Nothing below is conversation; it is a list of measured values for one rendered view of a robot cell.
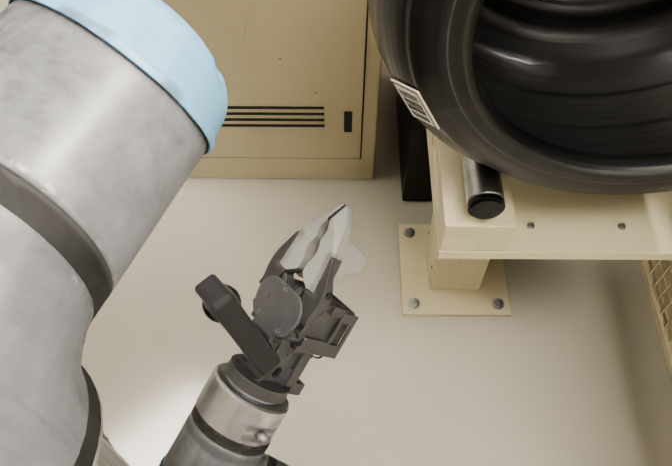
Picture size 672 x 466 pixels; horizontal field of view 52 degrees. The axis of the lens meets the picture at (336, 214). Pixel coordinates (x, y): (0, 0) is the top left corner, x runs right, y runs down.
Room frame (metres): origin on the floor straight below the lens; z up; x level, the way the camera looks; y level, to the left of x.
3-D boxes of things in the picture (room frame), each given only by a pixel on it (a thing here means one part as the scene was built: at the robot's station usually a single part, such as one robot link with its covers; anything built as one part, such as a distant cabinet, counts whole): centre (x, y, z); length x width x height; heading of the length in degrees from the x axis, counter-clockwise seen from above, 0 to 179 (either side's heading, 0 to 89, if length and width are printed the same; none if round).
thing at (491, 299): (0.90, -0.30, 0.01); 0.27 x 0.27 x 0.02; 0
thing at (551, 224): (0.64, -0.32, 0.80); 0.37 x 0.36 x 0.02; 90
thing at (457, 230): (0.65, -0.18, 0.83); 0.36 x 0.09 x 0.06; 0
